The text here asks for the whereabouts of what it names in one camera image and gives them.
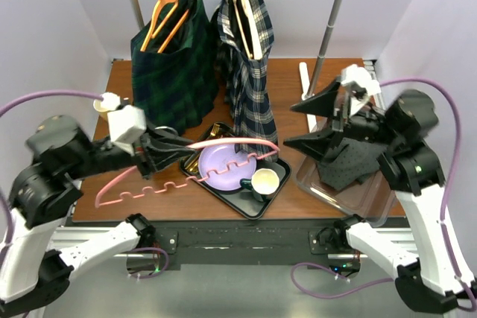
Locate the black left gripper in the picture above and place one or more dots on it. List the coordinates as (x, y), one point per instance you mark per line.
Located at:
(158, 150)

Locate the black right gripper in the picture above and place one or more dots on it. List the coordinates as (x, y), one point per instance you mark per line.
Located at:
(315, 143)

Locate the grey dotted skirt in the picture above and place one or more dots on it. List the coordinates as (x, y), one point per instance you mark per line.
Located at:
(351, 161)

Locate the pink hanger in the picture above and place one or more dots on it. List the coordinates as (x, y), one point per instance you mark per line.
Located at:
(197, 146)

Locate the navy white plaid skirt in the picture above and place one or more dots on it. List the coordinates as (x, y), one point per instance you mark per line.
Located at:
(245, 79)

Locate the beige hanger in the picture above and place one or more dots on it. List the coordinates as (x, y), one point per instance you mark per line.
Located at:
(248, 36)

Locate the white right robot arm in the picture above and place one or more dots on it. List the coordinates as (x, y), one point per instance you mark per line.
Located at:
(435, 278)

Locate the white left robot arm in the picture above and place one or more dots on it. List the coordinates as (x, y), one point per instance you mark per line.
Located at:
(32, 274)

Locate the dark green plaid skirt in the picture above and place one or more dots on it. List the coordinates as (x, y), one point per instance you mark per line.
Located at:
(177, 87)

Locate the orange hanger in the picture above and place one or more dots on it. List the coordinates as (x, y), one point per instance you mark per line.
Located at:
(156, 27)

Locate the gold cutlery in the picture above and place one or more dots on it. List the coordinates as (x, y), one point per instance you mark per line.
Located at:
(217, 131)

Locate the purple plate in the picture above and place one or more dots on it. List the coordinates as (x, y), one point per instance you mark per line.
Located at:
(222, 167)

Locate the yellow mug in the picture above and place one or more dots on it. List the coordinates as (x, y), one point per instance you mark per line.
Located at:
(102, 107)

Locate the dark green cream mug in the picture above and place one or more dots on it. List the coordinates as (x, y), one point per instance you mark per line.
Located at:
(263, 184)

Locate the clear plastic bin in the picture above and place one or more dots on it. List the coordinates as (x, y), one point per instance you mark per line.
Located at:
(372, 200)

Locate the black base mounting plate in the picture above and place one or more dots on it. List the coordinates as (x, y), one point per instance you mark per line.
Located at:
(252, 242)

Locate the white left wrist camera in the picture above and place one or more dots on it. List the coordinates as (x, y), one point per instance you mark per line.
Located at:
(126, 123)

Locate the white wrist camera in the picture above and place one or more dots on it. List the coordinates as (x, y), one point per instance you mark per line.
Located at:
(126, 123)
(359, 83)

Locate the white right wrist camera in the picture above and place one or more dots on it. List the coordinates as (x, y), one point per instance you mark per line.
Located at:
(359, 83)

